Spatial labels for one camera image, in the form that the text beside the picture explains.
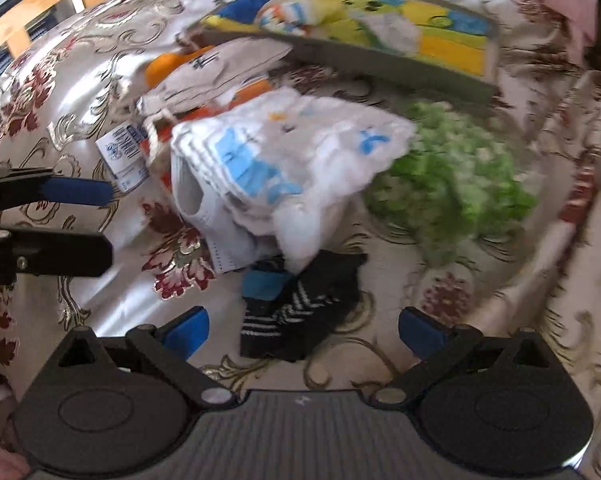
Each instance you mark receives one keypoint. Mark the yellow and blue printed cloth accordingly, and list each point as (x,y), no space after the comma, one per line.
(445,45)

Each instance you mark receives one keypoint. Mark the small blue cloth piece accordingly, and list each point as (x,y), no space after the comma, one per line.
(265,284)

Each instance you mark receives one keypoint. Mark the white striped sock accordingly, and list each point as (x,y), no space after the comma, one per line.
(290,12)

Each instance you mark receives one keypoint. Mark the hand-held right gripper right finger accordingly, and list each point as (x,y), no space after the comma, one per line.
(421,332)

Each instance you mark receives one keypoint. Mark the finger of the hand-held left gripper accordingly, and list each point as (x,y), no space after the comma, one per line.
(55,256)
(75,191)

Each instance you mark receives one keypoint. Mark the orange cloth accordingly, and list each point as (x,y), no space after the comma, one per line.
(163,70)

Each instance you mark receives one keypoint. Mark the green fluffy cloth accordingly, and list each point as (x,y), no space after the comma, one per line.
(455,180)

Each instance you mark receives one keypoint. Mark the black striped socks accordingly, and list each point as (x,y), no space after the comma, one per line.
(300,320)

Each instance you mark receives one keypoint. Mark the small white cloth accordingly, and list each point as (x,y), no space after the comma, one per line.
(391,31)

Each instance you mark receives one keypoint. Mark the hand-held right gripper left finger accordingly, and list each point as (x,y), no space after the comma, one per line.
(189,331)

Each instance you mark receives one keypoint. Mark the white cloth with blue print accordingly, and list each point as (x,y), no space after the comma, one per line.
(305,160)

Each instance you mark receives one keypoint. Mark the grey tray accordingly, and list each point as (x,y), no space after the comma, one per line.
(360,67)

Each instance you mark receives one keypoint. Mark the floral satin blanket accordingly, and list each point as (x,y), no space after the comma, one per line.
(80,85)

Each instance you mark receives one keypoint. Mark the white face mask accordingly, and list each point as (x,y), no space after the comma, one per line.
(215,225)

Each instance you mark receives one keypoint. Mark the white and blue label tag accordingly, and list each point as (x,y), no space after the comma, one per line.
(123,155)

